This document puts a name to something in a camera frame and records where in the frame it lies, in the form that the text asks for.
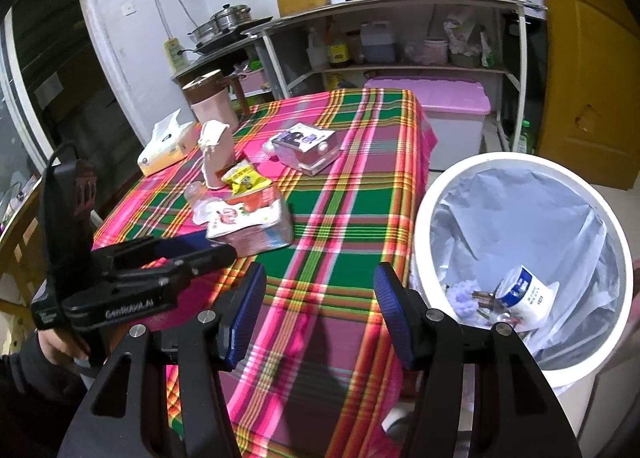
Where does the white blue yogurt tub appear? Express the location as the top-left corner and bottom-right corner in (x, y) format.
(494, 265), (560, 331)

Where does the white trash bin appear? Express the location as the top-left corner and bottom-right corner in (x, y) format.
(413, 152), (639, 448)

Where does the metal kitchen shelf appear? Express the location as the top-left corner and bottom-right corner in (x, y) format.
(171, 0), (542, 133)

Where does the person's left hand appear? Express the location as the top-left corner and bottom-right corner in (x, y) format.
(37, 329), (88, 369)

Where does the small clear plastic bottle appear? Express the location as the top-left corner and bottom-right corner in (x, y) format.
(183, 181), (213, 225)

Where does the yellow tissue pack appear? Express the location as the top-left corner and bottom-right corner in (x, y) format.
(138, 109), (200, 177)

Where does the red strawberry milk carton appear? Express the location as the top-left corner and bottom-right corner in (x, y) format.
(205, 184), (294, 257)

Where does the yellow snack packet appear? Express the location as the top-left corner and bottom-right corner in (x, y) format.
(221, 159), (272, 196)

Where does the pink jug brown lid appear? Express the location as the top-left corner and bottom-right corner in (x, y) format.
(181, 70), (250, 133)

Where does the white power strip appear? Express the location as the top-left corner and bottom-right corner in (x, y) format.
(164, 37), (190, 73)

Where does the pink plaid tablecloth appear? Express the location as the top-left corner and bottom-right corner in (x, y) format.
(92, 87), (440, 458)

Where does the steel cooking pot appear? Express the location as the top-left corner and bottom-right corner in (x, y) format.
(213, 4), (252, 31)

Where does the yellow wooden door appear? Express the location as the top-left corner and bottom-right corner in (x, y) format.
(537, 0), (639, 190)

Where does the pink storage box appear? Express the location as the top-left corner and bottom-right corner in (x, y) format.
(364, 77), (491, 172)

